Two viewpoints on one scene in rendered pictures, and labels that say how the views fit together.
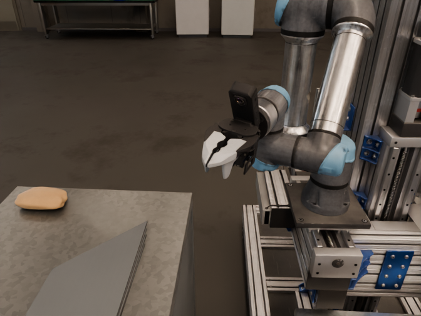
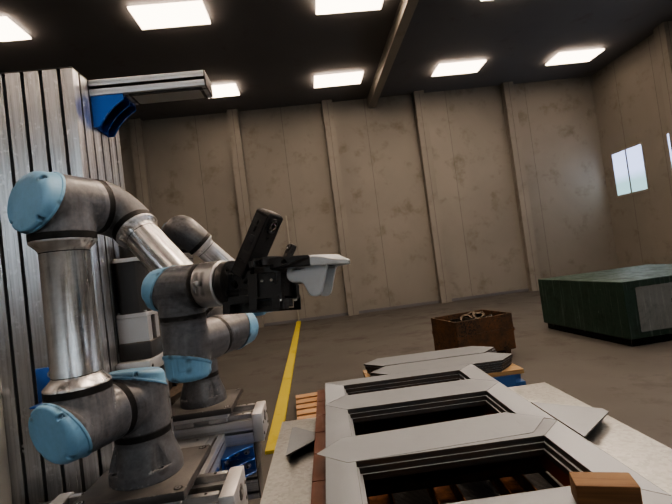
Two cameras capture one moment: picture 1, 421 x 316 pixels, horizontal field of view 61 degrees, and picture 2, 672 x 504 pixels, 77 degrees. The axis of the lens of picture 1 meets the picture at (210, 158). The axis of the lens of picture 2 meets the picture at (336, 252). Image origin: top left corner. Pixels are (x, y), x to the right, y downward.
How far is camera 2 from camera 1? 0.88 m
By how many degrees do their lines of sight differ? 96
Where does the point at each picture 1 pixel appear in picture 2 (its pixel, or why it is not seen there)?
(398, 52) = (104, 277)
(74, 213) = not seen: outside the picture
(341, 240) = (206, 484)
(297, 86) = (91, 307)
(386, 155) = not seen: hidden behind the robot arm
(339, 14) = (125, 209)
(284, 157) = (224, 337)
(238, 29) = not seen: outside the picture
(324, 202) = (171, 453)
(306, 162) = (240, 332)
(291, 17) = (70, 213)
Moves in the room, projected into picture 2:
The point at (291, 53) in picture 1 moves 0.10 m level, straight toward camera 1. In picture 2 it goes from (74, 262) to (123, 256)
